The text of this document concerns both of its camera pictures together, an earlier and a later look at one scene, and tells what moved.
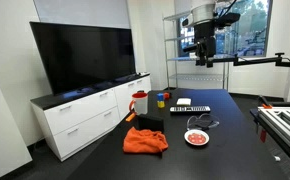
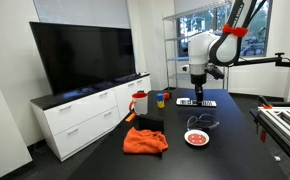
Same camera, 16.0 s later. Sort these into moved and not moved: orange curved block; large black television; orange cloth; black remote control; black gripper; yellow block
Moved: black remote control; black gripper
Not moved: yellow block; orange curved block; orange cloth; large black television
